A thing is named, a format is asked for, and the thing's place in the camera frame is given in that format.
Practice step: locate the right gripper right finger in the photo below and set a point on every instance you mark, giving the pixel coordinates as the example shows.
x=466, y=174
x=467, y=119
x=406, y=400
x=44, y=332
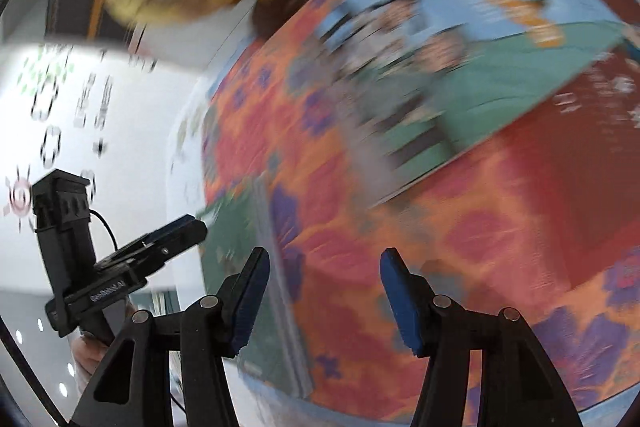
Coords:
x=519, y=385

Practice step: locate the light blue picture book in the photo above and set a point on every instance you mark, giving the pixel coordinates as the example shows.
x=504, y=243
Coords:
x=419, y=82

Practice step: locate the left hand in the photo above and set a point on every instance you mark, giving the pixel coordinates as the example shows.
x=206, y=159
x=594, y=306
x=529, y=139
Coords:
x=88, y=352

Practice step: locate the orange floral table cloth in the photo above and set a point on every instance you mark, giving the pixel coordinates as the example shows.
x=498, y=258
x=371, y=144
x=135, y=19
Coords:
x=542, y=216

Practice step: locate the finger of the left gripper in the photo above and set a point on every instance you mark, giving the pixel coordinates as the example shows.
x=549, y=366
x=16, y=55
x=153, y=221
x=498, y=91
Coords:
x=146, y=257
x=179, y=235

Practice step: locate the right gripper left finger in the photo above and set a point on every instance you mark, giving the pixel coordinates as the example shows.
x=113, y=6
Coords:
x=131, y=385

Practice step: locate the green book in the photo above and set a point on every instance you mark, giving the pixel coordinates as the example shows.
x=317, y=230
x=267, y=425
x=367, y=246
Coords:
x=241, y=263

